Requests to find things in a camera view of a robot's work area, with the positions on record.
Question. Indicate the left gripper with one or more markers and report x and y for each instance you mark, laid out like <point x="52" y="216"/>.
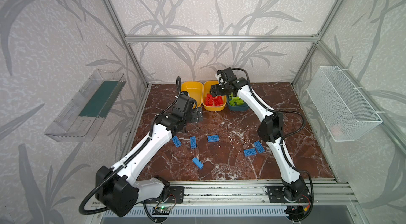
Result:
<point x="196" y="115"/>

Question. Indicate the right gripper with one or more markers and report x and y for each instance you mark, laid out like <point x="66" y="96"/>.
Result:
<point x="216" y="90"/>

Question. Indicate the red brick top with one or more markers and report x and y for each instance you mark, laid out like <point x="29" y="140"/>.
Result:
<point x="213" y="101"/>

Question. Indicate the red brick diagonal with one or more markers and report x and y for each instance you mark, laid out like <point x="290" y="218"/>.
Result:
<point x="218" y="101"/>

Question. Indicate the blue brick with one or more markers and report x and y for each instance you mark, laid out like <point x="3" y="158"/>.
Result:
<point x="176" y="141"/>
<point x="213" y="138"/>
<point x="198" y="163"/>
<point x="250" y="152"/>
<point x="193" y="142"/>
<point x="258" y="146"/>

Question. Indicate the blue brick bottom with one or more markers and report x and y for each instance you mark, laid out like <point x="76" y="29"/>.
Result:
<point x="198" y="163"/>

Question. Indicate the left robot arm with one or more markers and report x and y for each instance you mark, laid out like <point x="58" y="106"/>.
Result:
<point x="117" y="188"/>

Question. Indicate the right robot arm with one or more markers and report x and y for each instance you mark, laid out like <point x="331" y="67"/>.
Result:
<point x="235" y="81"/>

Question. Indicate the middle yellow bin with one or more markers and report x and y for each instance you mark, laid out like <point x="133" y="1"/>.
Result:
<point x="206" y="90"/>

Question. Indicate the yellow bin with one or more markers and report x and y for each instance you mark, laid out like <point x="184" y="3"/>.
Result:
<point x="195" y="90"/>
<point x="206" y="90"/>

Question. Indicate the left yellow bin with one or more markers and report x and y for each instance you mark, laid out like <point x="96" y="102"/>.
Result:
<point x="195" y="90"/>

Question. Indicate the teal bin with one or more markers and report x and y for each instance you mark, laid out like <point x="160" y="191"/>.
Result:
<point x="244" y="107"/>

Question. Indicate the clear acrylic shelf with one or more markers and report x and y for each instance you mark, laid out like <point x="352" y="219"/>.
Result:
<point x="83" y="116"/>

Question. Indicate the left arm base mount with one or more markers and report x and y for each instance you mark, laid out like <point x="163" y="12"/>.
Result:
<point x="172" y="194"/>

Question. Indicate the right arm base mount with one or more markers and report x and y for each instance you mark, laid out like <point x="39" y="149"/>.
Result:
<point x="279" y="194"/>

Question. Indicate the white wire basket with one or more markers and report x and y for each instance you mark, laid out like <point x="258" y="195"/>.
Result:
<point x="345" y="111"/>

